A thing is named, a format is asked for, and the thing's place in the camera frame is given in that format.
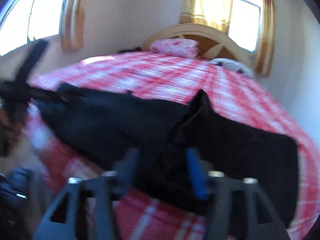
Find pink floral pillow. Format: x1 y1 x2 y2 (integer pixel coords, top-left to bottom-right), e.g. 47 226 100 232
149 38 199 59

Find dark item beside bed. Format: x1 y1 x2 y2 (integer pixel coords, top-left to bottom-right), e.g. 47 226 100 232
117 47 142 54

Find red plaid bed sheet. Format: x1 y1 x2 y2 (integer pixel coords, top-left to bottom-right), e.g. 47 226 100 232
31 52 319 239

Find person left hand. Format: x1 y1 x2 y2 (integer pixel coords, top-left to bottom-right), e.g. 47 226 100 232
1 107 27 157

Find side window yellow curtain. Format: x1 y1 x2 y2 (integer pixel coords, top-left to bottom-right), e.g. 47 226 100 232
59 0 87 53

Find cream wooden headboard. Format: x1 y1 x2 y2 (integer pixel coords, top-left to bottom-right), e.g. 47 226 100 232
142 23 254 69

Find black pants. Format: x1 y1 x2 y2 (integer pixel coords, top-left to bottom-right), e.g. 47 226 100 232
37 83 298 225

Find head window left curtain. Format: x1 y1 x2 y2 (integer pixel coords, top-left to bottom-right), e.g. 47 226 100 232
179 0 233 34

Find head window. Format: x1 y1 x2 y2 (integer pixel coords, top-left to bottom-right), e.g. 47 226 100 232
228 0 262 53

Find white black patterned pillow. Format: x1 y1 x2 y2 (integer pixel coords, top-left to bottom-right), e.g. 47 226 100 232
209 58 255 79

